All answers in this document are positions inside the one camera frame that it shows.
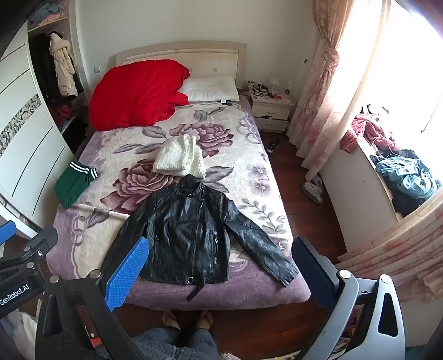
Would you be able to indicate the beige bed headboard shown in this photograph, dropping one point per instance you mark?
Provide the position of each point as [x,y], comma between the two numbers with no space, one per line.
[221,57]

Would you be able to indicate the green garment with white stripes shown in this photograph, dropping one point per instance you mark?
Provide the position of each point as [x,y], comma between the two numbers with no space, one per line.
[72,185]

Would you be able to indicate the dark shoe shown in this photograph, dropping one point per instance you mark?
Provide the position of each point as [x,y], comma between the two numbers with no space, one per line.
[272,146]

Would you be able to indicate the white knitted sweater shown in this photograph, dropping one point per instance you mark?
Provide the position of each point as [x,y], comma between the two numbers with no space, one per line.
[178,157]

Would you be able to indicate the beige hanging coat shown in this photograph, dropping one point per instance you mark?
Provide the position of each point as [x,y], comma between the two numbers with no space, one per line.
[64,65]

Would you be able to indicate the white wardrobe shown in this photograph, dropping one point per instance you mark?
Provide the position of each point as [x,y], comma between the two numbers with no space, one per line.
[31,145]

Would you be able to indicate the white cloth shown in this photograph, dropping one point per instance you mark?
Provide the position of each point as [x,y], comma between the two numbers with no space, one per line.
[20,332]

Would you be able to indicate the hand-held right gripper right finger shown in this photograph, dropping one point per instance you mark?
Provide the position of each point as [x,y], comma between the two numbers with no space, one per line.
[311,273]

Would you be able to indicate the black leather jacket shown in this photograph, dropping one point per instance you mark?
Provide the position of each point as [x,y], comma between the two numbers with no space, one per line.
[187,235]

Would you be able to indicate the white window-sill cabinet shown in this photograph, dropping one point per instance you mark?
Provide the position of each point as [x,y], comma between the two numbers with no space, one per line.
[353,194]

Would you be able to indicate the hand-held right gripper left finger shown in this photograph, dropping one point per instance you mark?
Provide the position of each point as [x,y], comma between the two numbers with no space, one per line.
[126,273]

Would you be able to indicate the dark hanging clothes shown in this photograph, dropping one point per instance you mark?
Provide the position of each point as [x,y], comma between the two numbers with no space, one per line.
[39,65]

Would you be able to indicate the white nightstand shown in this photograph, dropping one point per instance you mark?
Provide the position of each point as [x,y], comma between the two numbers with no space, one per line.
[271,110]

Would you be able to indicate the folded clothes on shelf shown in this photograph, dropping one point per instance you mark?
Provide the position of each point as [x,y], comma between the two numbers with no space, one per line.
[46,14]

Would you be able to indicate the blue garment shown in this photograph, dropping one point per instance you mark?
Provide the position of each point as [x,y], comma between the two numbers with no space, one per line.
[408,176]

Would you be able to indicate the white slipper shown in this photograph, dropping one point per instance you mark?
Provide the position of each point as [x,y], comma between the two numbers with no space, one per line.
[315,180]
[311,194]

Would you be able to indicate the small white table lamp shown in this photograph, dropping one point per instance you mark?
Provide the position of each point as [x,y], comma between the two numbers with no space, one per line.
[274,83]

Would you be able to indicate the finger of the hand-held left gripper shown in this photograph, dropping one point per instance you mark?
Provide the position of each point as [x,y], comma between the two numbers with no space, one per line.
[7,233]
[41,242]

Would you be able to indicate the pink clothes on sill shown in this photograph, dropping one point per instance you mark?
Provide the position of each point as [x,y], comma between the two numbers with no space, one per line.
[367,129]

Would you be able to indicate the person's legs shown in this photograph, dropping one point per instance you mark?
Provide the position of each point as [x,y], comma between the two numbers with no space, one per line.
[180,342]

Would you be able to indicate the tied pink floral curtain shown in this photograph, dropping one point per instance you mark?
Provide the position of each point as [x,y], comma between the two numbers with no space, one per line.
[322,86]

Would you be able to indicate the red duvet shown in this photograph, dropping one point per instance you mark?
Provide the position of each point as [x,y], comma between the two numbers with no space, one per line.
[135,93]

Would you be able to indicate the white pillow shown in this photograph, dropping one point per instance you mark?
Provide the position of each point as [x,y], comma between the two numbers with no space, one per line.
[211,88]

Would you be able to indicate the loose pink floral curtain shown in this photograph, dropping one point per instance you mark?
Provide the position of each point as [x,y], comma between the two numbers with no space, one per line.
[398,249]

